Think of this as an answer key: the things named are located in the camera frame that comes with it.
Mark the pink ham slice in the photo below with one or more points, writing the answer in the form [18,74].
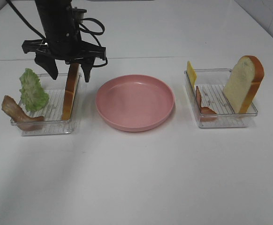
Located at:
[204,110]

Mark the yellow cheese slice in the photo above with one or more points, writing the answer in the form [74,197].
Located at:
[191,74]

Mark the left clear plastic tray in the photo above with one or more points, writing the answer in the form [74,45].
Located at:
[52,112]

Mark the bread slice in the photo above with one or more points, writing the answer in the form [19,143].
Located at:
[243,83]
[70,91]

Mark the pink round plate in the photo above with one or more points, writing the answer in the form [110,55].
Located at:
[134,103]

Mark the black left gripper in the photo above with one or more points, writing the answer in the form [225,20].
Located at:
[82,46]

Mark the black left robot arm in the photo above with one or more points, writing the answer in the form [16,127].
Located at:
[62,25]

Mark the green lettuce leaf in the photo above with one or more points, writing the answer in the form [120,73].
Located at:
[33,95]

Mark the clear plastic tray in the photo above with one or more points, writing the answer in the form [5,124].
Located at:
[52,112]
[211,83]

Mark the brown bacon strip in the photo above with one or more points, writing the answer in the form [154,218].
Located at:
[16,113]

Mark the right clear plastic tray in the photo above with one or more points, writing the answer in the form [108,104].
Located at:
[211,83]

